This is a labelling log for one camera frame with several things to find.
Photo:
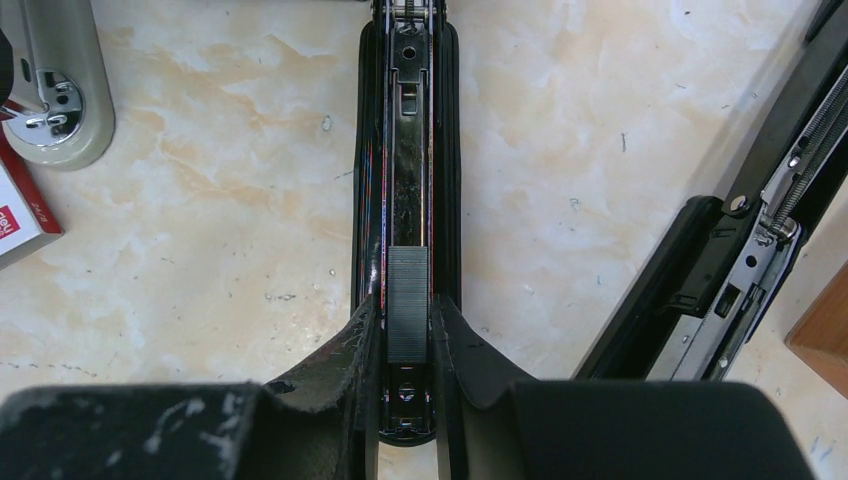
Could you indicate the silver staple strip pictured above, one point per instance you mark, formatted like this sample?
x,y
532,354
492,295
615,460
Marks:
x,y
407,304

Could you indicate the grey silver stapler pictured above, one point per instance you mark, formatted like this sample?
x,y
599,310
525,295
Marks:
x,y
56,105

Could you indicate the red white staple box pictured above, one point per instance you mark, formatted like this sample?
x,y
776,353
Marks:
x,y
27,222

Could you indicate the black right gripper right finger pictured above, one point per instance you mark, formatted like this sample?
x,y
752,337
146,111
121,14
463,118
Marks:
x,y
495,421

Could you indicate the black stapler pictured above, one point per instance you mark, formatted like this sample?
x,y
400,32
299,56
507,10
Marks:
x,y
407,185
712,278

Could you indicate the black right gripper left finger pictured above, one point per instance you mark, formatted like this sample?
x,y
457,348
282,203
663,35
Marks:
x,y
318,420

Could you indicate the wooden compartment tray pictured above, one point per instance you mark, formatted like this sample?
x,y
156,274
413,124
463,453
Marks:
x,y
819,338

